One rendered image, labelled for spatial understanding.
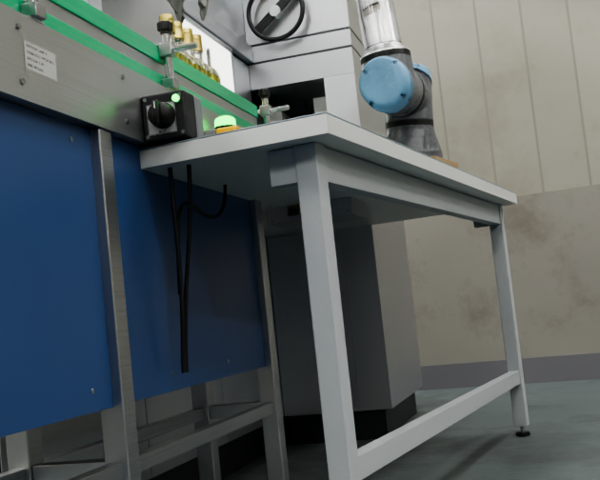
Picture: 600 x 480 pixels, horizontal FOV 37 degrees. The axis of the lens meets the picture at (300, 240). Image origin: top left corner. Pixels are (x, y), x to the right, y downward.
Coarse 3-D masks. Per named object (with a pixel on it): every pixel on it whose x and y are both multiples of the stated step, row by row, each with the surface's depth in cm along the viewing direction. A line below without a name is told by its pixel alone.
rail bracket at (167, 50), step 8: (160, 24) 168; (168, 24) 168; (160, 32) 169; (168, 32) 169; (168, 40) 169; (160, 48) 168; (168, 48) 168; (176, 48) 168; (184, 48) 168; (192, 48) 168; (160, 56) 168; (168, 56) 168; (168, 64) 168; (168, 72) 168; (168, 80) 167; (176, 80) 169; (168, 88) 167; (176, 88) 168
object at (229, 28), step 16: (192, 0) 266; (224, 0) 302; (240, 0) 319; (192, 16) 265; (208, 16) 277; (224, 16) 300; (240, 16) 317; (224, 32) 291; (240, 32) 314; (240, 48) 305; (240, 64) 310; (240, 80) 308; (256, 96) 325
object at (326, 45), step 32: (256, 0) 319; (320, 0) 313; (352, 0) 322; (320, 32) 312; (352, 32) 314; (256, 64) 318; (288, 64) 315; (320, 64) 311; (352, 64) 308; (288, 96) 332; (320, 96) 338
